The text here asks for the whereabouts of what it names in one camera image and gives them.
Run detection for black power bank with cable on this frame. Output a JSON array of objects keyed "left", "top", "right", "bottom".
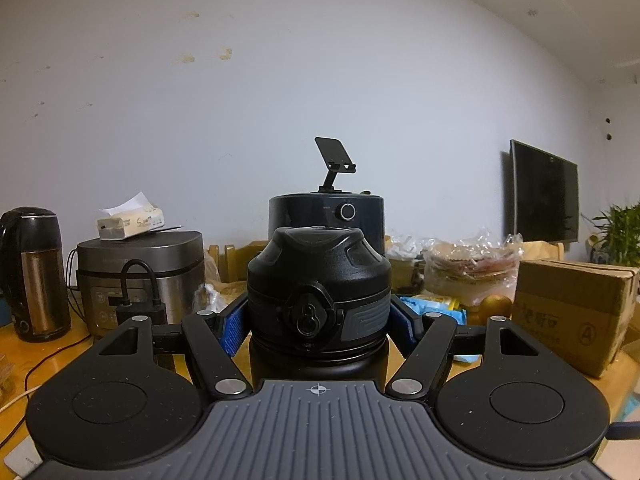
[{"left": 115, "top": 259, "right": 166, "bottom": 329}]

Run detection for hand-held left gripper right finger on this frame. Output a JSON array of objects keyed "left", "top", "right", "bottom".
[{"left": 385, "top": 294, "right": 544, "bottom": 402}]

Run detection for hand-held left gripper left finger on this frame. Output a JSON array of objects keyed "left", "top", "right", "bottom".
[{"left": 97, "top": 294, "right": 253, "bottom": 402}]

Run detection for dark blue air fryer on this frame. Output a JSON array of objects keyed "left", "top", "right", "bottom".
[{"left": 268, "top": 191, "right": 386, "bottom": 257}]

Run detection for silver rice cooker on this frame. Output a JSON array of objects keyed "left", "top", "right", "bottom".
[{"left": 76, "top": 231, "right": 206, "bottom": 337}]

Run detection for white tissue pack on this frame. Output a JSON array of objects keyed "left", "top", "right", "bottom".
[{"left": 96, "top": 191, "right": 167, "bottom": 241}]

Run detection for blue packet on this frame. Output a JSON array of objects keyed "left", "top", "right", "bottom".
[{"left": 400, "top": 295, "right": 469, "bottom": 327}]

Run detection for white cable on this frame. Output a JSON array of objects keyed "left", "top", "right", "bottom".
[{"left": 0, "top": 379, "right": 32, "bottom": 412}]

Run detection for cardboard box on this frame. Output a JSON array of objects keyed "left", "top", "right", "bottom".
[{"left": 513, "top": 258, "right": 640, "bottom": 379}]

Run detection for green potted plant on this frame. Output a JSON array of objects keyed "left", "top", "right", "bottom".
[{"left": 590, "top": 203, "right": 640, "bottom": 265}]

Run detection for small knotted plastic bag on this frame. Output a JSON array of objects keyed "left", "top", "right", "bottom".
[{"left": 192, "top": 283, "right": 224, "bottom": 314}]

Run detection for black electric kettle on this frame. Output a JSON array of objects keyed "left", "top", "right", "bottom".
[{"left": 0, "top": 206, "right": 72, "bottom": 344}]

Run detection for yellow pear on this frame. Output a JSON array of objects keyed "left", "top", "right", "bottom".
[{"left": 479, "top": 294, "right": 514, "bottom": 322}]

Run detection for wall-mounted television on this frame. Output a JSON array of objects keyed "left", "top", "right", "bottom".
[{"left": 509, "top": 139, "right": 581, "bottom": 245}]

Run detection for black phone stand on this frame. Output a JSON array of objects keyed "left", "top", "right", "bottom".
[{"left": 314, "top": 136, "right": 357, "bottom": 194}]

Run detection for clear plastic bag of food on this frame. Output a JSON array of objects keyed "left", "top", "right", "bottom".
[{"left": 422, "top": 230, "right": 524, "bottom": 309}]

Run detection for black water bottle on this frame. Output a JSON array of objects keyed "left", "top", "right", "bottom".
[{"left": 246, "top": 226, "right": 392, "bottom": 402}]

